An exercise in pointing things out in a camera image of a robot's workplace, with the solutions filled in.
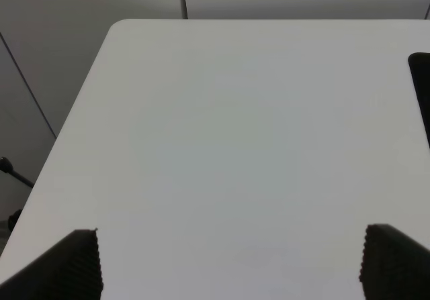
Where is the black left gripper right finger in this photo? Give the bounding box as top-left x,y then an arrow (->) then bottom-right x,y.
359,224 -> 429,299

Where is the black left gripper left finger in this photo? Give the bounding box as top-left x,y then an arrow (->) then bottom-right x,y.
1,230 -> 103,299

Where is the black mouse pad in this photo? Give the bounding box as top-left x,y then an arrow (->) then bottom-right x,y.
408,52 -> 430,143

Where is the black table leg base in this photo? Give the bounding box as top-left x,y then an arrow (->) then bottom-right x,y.
0,156 -> 34,188

